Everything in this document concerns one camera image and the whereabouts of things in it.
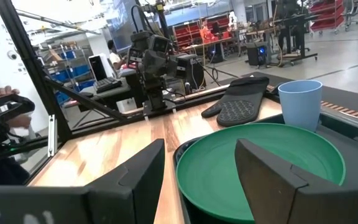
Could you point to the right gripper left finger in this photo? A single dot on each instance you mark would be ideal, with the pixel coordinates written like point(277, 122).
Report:
point(129, 196)

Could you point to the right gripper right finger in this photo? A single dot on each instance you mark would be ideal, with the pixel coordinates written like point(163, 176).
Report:
point(275, 193)

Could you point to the green round plate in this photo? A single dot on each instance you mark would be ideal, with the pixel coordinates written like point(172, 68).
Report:
point(216, 168)

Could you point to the light blue plastic cup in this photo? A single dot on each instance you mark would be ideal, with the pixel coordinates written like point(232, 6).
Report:
point(300, 105)

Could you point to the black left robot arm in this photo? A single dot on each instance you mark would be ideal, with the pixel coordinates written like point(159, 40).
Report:
point(155, 90)

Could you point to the red bin shelf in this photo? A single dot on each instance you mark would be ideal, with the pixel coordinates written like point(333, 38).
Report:
point(326, 15)
point(191, 32)

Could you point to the black oven mitt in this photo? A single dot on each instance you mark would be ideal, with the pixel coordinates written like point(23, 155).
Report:
point(238, 105)

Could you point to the person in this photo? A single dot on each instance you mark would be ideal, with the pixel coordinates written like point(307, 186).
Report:
point(115, 57)

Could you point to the black computer tower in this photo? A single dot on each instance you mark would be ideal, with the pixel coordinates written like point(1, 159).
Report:
point(256, 53)

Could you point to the black keyboard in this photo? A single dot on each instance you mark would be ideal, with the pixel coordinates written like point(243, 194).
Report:
point(107, 84)

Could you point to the white framed monitor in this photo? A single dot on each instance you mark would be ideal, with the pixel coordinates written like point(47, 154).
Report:
point(99, 67)

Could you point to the black standing desk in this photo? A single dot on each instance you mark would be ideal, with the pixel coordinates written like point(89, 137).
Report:
point(294, 34)

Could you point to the blue bin shelf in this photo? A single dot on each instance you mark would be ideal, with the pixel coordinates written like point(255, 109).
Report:
point(70, 73)

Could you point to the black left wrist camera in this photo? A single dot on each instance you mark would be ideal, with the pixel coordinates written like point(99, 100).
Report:
point(160, 43)

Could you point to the black aluminium table frame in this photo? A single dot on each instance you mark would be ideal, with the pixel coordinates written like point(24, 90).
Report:
point(26, 56)

